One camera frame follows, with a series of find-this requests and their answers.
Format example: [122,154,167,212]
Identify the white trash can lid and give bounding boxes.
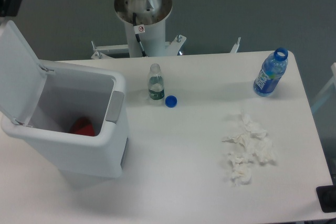
[1,20,55,125]

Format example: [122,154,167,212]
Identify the white trash can body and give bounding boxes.
[1,60,129,178]

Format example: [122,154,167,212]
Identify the red item inside can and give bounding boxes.
[69,117,96,136]

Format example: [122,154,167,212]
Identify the blue bottle cap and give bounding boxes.
[165,95,177,108]

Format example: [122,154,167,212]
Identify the clear green-label bottle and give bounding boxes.
[147,63,165,105]

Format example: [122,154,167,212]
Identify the blue plastic drink bottle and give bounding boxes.
[253,47,288,97]

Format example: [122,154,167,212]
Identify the crumpled white tissue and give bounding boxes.
[222,111,277,186]

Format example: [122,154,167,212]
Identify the black device at edge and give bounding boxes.
[316,185,335,213]

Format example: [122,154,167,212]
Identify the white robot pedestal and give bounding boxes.
[91,0,186,59]

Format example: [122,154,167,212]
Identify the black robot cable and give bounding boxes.
[132,12,148,57]

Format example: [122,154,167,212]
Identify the white table bracket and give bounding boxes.
[230,37,241,54]

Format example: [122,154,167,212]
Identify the white frame at right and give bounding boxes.
[310,62,335,114]

